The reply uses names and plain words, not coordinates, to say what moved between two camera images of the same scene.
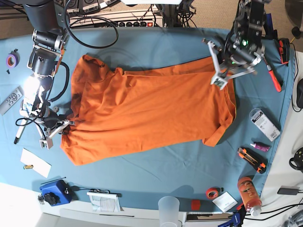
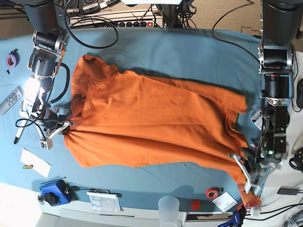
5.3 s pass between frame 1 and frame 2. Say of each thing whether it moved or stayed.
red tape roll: stayed
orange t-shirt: moved
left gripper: stayed
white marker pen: stayed
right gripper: moved
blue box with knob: stayed
